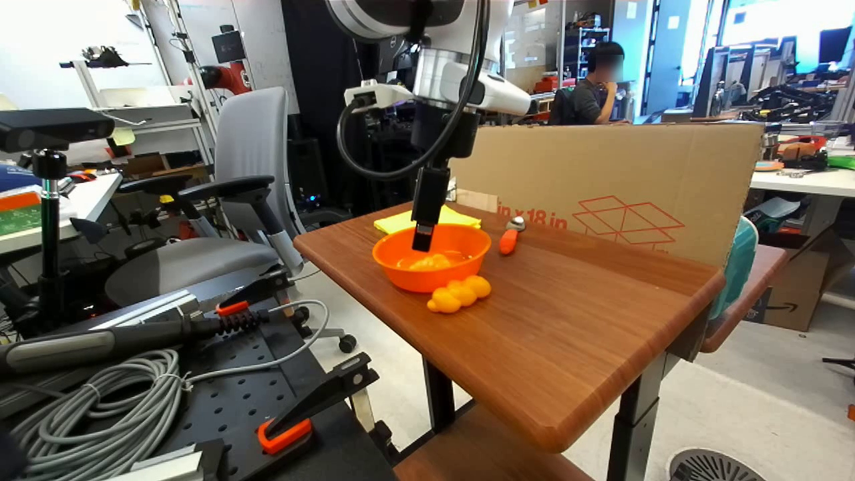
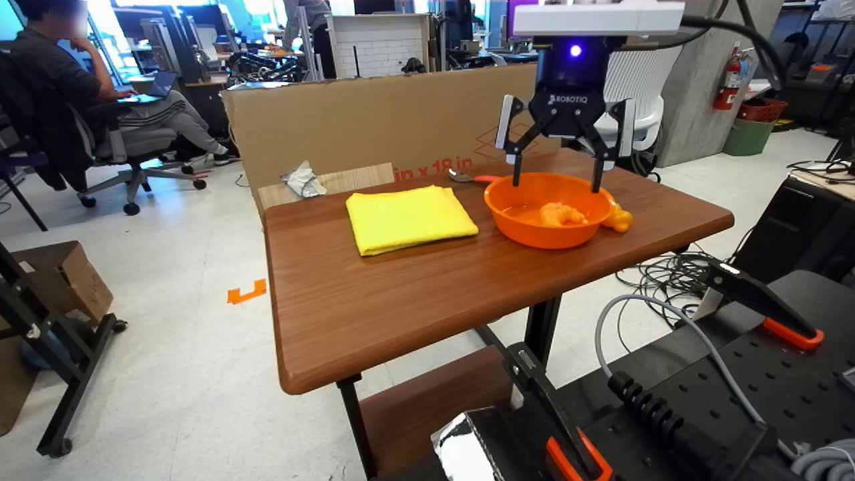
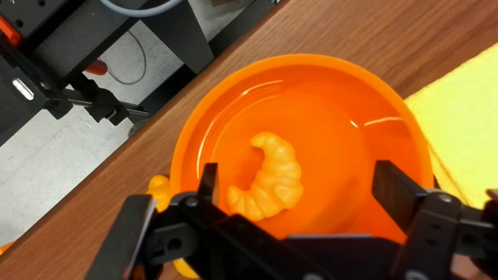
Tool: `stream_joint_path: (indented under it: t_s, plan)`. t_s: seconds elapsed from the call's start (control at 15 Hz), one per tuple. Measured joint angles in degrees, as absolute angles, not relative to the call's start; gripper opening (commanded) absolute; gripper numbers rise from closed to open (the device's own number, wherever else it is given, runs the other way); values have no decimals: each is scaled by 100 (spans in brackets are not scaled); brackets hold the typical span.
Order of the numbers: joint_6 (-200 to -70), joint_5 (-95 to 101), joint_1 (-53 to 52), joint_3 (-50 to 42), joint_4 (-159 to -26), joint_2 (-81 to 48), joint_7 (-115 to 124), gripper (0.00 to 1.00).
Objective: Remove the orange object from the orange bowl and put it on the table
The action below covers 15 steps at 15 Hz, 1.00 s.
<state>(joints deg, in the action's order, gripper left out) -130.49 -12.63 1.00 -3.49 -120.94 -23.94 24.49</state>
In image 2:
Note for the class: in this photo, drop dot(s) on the orange plastic bowl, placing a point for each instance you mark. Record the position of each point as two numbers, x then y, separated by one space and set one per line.
536 233

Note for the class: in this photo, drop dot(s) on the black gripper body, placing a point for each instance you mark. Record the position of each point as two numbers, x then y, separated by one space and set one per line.
575 88

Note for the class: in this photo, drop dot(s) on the black table leg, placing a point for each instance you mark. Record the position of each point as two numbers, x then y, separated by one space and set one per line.
540 329
360 428

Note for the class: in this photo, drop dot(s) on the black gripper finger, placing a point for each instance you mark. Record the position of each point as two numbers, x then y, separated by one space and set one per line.
519 155
604 147

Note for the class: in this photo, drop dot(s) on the seated person in dark shirt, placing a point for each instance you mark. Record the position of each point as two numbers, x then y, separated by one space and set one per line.
54 71

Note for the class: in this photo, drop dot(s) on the white crumpled paper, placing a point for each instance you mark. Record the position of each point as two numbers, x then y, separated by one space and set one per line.
305 181

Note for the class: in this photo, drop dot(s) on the orange toy food piece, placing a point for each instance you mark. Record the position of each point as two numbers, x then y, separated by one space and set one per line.
563 215

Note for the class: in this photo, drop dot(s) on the white board panel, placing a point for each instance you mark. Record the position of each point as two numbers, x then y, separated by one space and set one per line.
379 44

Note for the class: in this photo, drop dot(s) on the orange floor tape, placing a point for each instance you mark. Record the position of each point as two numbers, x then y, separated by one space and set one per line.
248 293

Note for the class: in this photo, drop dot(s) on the green bin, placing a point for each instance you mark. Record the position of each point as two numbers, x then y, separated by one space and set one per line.
749 135

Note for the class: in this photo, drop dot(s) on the red fire extinguisher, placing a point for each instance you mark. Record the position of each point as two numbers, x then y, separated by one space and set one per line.
734 78

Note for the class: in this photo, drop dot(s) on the black office chair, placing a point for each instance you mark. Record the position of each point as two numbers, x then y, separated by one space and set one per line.
134 147

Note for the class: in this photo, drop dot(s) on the yellow folded cloth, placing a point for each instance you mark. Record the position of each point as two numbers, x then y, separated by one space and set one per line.
405 217

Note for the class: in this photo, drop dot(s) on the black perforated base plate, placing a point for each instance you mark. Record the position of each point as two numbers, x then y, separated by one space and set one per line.
785 392

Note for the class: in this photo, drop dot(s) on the black wheeled stand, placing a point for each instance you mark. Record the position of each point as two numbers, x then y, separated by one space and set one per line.
49 364

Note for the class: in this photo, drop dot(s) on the yellow-orange lumpy toy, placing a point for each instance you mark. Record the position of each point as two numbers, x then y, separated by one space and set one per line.
619 217

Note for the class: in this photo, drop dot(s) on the standing person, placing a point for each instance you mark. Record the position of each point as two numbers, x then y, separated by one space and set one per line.
308 27

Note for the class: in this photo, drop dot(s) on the orange and black clamp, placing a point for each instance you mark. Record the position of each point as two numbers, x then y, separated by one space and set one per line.
570 451
785 322

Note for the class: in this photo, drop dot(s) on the black equipment box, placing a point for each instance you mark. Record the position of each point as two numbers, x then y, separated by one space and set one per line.
802 235

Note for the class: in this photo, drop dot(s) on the light grey office chair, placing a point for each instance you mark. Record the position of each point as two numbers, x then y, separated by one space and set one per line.
644 82

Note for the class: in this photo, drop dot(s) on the wooden lower shelf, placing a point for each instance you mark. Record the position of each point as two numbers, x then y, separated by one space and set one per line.
429 410

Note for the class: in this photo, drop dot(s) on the small cardboard box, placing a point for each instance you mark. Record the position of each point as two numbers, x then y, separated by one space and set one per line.
63 277

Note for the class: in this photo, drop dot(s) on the brown cardboard panel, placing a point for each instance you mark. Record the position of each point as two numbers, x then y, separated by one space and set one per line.
356 117

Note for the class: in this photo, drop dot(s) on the glossy dark metal plate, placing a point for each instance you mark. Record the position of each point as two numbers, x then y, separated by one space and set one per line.
469 444

